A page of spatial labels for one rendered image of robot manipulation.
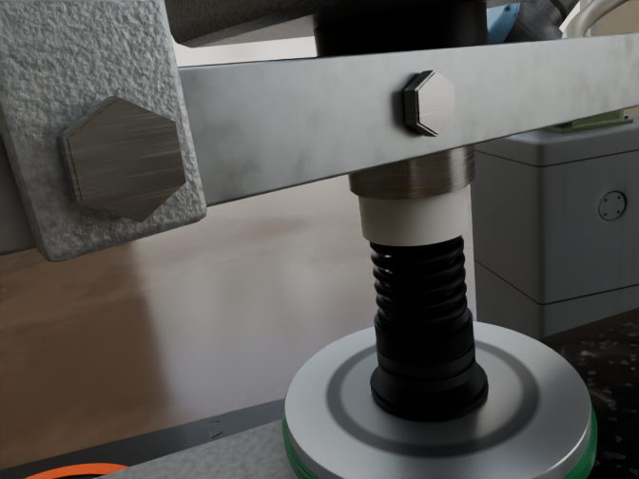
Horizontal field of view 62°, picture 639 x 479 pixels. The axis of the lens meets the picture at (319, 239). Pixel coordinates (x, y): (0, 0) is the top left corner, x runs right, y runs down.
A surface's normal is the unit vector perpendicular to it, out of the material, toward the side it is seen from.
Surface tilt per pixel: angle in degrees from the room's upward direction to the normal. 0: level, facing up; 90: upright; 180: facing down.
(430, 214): 90
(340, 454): 0
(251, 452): 0
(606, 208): 90
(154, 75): 90
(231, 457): 0
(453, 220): 90
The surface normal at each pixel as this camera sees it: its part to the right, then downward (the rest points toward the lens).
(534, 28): 0.13, 0.23
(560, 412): -0.14, -0.94
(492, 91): 0.59, 0.17
